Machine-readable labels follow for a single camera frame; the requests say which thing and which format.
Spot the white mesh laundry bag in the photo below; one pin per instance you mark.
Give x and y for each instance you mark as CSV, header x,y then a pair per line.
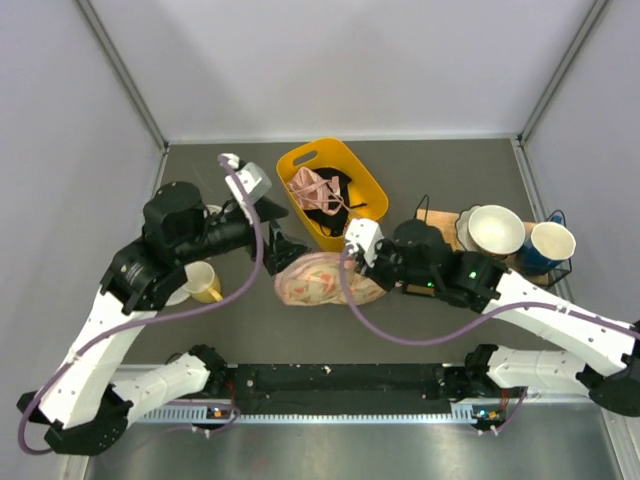
x,y
213,211

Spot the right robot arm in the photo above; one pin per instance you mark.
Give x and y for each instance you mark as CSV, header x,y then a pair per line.
x,y
595,357

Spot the white marble plate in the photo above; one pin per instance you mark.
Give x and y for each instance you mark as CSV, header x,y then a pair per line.
x,y
177,297

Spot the yellow mug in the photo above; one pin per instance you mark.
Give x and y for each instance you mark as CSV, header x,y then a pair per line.
x,y
203,283

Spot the floral mesh laundry bag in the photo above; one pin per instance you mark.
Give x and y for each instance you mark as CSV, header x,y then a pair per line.
x,y
314,279

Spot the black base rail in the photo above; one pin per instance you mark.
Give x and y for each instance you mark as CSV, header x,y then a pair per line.
x,y
348,389

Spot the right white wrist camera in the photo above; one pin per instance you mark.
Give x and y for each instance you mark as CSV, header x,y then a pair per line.
x,y
361,237

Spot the pink satin bra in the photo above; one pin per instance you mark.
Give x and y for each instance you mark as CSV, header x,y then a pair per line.
x,y
305,191

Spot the black bra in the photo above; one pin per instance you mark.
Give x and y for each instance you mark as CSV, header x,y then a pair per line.
x,y
335,206

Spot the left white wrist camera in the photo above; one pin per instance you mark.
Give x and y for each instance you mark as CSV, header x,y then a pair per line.
x,y
247,182

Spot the white scalloped plate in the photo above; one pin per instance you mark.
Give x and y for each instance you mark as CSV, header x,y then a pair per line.
x,y
463,236

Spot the white ceramic bowl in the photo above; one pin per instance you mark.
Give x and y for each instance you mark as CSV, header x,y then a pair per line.
x,y
496,230

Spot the yellow plastic basket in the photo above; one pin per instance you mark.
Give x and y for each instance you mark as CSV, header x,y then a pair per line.
x,y
333,153

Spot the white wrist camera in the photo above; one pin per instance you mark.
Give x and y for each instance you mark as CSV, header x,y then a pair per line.
x,y
361,237
247,182

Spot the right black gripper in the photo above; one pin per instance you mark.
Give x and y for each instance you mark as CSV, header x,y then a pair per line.
x,y
375,272

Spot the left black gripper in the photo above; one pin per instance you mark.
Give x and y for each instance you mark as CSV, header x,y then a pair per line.
x,y
282,250

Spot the blue paper cup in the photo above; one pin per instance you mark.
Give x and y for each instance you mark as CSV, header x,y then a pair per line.
x,y
548,245

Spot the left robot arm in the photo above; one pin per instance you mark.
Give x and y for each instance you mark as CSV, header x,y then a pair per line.
x,y
84,410

